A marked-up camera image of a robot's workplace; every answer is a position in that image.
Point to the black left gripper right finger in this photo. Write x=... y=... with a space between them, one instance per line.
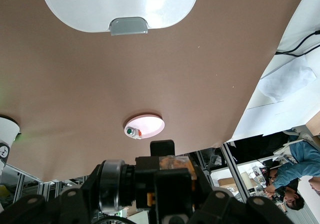
x=172 y=191

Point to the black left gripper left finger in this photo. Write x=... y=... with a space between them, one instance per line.
x=162 y=148

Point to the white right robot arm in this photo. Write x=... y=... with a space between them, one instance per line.
x=7 y=134

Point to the pink round plate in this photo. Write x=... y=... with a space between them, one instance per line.
x=150 y=126

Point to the white green push button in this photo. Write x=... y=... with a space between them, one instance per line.
x=132 y=133

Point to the person in blue jacket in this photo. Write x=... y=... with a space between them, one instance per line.
x=297 y=164

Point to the brown cardboard box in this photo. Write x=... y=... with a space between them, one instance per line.
x=313 y=126

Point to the aluminium rack frame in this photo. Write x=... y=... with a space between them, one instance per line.
x=231 y=164

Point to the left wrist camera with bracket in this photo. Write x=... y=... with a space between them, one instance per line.
x=50 y=206

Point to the aluminium frame post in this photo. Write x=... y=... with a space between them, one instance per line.
x=40 y=187

